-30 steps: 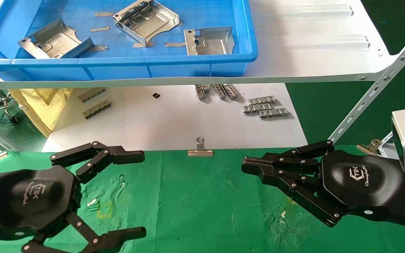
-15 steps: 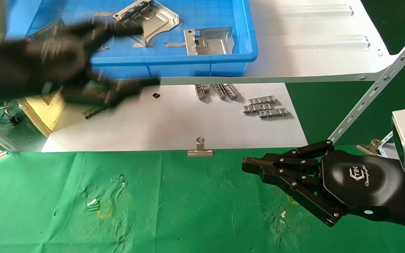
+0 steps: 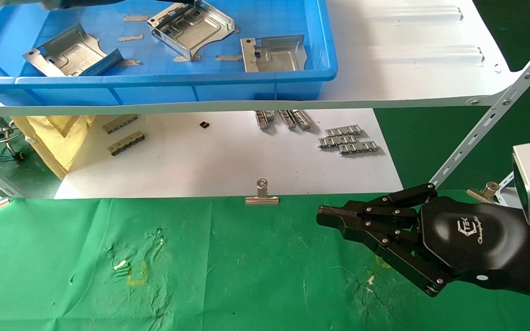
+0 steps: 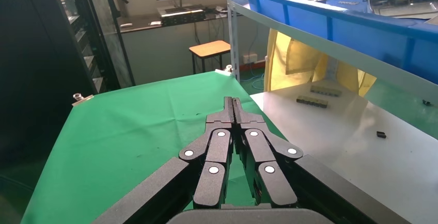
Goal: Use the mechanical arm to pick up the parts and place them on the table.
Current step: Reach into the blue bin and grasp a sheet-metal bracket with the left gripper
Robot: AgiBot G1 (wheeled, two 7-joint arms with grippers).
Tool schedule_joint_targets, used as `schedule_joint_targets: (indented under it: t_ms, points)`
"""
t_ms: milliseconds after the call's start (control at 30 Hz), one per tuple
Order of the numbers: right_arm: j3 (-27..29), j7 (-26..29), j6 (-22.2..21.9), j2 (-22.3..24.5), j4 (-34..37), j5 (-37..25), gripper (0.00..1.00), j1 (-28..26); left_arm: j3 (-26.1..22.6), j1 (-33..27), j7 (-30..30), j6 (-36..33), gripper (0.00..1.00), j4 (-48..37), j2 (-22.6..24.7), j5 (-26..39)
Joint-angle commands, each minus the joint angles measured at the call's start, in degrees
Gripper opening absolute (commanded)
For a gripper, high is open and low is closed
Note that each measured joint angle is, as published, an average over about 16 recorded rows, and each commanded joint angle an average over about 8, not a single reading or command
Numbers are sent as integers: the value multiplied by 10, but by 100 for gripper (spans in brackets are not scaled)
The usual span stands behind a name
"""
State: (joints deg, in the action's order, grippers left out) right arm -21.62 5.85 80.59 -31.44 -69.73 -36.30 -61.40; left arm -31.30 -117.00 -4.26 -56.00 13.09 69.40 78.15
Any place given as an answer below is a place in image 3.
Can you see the bent sheet metal bracket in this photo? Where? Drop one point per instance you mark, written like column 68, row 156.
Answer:
column 198, row 27
column 69, row 53
column 276, row 57

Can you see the blue plastic bin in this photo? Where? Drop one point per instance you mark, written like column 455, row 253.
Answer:
column 154, row 89

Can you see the small black part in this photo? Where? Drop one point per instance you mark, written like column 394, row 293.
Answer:
column 204, row 124

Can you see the green table cloth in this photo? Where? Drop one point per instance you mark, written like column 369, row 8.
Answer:
column 228, row 266

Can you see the white paper sheet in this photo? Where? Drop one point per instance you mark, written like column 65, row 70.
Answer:
column 200, row 161

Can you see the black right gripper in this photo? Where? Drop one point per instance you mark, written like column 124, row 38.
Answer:
column 476, row 239

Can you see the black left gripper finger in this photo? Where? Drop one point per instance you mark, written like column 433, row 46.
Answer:
column 90, row 2

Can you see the white metal shelf board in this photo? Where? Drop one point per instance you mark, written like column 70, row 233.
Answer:
column 407, row 78

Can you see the grey metal connector strip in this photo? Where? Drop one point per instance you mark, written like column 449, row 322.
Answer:
column 127, row 143
column 343, row 131
column 264, row 118
column 287, row 118
column 337, row 141
column 120, row 124
column 359, row 148
column 302, row 119

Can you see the small white scrap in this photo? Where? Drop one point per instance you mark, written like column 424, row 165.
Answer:
column 371, row 278
column 120, row 265

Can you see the beige tape piece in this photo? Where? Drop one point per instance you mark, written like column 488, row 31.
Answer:
column 135, row 19
column 228, row 58
column 129, row 63
column 183, row 59
column 130, row 38

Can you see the yellow cloth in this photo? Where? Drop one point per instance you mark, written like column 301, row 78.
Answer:
column 58, row 142

